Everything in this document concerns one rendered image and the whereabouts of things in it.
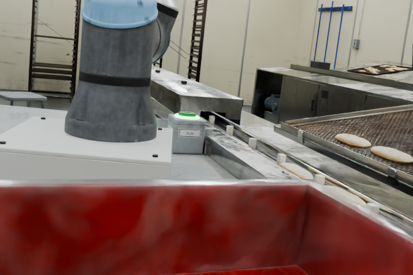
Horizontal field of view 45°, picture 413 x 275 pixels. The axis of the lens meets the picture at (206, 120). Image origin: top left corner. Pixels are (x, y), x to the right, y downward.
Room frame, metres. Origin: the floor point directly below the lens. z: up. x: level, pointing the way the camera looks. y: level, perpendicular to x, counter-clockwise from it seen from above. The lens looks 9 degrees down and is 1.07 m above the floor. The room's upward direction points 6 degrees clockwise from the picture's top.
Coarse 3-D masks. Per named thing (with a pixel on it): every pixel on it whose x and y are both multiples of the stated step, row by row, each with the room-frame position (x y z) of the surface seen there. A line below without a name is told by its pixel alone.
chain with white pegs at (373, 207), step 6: (210, 120) 1.31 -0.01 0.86; (228, 126) 1.18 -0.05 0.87; (228, 132) 1.18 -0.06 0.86; (252, 138) 1.05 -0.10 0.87; (252, 144) 1.05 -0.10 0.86; (282, 156) 0.92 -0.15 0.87; (282, 162) 0.92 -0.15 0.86; (318, 174) 0.79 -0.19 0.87; (318, 180) 0.78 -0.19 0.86; (324, 180) 0.79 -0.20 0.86; (372, 204) 0.66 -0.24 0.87; (372, 210) 0.65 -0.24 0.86; (378, 210) 0.65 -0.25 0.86
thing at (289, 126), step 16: (352, 112) 1.20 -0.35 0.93; (368, 112) 1.22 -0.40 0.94; (384, 112) 1.23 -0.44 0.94; (400, 112) 1.23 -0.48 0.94; (288, 128) 1.11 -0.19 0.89; (336, 128) 1.10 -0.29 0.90; (352, 128) 1.09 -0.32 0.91; (368, 128) 1.09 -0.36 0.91; (384, 128) 1.08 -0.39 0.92; (400, 128) 1.07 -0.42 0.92; (320, 144) 0.98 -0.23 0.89; (336, 144) 0.92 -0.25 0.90; (400, 144) 0.95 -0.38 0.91; (368, 160) 0.83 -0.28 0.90; (384, 160) 0.85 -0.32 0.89; (400, 176) 0.75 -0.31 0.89
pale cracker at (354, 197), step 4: (332, 188) 0.75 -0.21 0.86; (336, 188) 0.75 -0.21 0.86; (340, 188) 0.76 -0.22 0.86; (340, 192) 0.74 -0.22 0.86; (344, 192) 0.74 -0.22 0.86; (348, 192) 0.75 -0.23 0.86; (348, 196) 0.72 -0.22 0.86; (352, 196) 0.72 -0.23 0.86; (356, 196) 0.72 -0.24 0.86; (352, 200) 0.71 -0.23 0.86; (356, 200) 0.71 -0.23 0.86; (360, 200) 0.71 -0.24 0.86; (364, 204) 0.70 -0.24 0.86
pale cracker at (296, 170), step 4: (280, 164) 0.90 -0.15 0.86; (284, 164) 0.89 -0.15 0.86; (288, 164) 0.89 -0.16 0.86; (292, 164) 0.89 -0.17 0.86; (284, 168) 0.88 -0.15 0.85; (288, 168) 0.87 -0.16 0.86; (292, 168) 0.86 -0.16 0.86; (296, 168) 0.86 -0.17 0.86; (300, 168) 0.87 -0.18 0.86; (292, 172) 0.85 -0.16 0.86; (296, 172) 0.84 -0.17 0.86; (300, 172) 0.84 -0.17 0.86; (304, 172) 0.84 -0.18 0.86; (308, 172) 0.85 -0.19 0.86; (300, 176) 0.83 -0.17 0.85; (304, 176) 0.83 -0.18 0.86; (308, 176) 0.83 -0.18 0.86; (312, 176) 0.84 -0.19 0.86
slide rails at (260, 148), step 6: (204, 114) 1.47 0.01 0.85; (222, 126) 1.28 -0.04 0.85; (234, 132) 1.22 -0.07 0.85; (240, 138) 1.15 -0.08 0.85; (246, 138) 1.15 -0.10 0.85; (258, 144) 1.10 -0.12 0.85; (258, 150) 1.04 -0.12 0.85; (264, 150) 1.04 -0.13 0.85; (270, 156) 0.99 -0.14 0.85; (276, 156) 0.99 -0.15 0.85; (288, 162) 0.95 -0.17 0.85; (384, 216) 0.67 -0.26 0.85; (396, 222) 0.65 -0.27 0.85
